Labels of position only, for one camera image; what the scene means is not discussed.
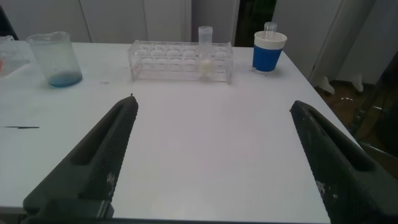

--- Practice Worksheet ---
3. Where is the clear acrylic test tube rack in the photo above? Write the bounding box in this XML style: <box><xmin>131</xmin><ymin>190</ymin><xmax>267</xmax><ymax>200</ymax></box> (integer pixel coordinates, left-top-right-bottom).
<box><xmin>0</xmin><ymin>35</ymin><xmax>31</xmax><ymax>78</ymax></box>
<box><xmin>127</xmin><ymin>39</ymin><xmax>234</xmax><ymax>85</ymax></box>

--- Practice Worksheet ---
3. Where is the clear plastic beaker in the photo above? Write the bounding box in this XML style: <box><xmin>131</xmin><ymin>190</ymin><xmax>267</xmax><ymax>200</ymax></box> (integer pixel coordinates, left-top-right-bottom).
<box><xmin>25</xmin><ymin>30</ymin><xmax>83</xmax><ymax>89</ymax></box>

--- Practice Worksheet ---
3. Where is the test tube with red pigment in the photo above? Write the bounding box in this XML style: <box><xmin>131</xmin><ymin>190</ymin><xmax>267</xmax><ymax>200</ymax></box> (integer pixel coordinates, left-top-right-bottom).
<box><xmin>264</xmin><ymin>21</ymin><xmax>279</xmax><ymax>41</ymax></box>

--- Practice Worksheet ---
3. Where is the white partition foot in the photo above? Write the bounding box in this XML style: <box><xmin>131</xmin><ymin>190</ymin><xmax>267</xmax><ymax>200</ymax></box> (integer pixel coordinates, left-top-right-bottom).
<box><xmin>316</xmin><ymin>73</ymin><xmax>365</xmax><ymax>96</ymax></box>

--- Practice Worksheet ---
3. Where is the paper cup with blue band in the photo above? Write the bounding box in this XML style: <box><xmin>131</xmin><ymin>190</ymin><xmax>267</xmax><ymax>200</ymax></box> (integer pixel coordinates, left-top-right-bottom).
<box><xmin>251</xmin><ymin>30</ymin><xmax>288</xmax><ymax>73</ymax></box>

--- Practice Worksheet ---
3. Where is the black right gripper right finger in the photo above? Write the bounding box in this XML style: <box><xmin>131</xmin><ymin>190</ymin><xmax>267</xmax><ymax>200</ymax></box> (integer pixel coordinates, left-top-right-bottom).
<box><xmin>289</xmin><ymin>100</ymin><xmax>398</xmax><ymax>224</ymax></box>

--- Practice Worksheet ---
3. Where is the test tube with pale yellow pigment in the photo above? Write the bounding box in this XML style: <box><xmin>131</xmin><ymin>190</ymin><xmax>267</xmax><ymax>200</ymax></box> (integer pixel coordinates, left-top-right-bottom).
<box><xmin>198</xmin><ymin>26</ymin><xmax>215</xmax><ymax>81</ymax></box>

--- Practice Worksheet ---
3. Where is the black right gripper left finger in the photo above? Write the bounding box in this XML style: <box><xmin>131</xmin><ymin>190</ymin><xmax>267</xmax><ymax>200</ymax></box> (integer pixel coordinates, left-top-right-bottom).
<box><xmin>22</xmin><ymin>94</ymin><xmax>140</xmax><ymax>219</ymax></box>

